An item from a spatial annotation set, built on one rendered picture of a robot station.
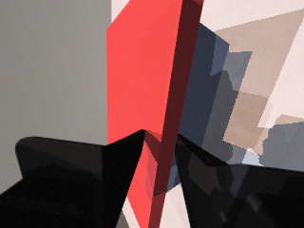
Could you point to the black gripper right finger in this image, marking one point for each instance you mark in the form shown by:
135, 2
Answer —
215, 191

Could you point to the red box lid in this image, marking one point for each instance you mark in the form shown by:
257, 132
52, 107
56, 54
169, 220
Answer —
149, 52

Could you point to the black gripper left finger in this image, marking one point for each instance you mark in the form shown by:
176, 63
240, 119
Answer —
108, 168

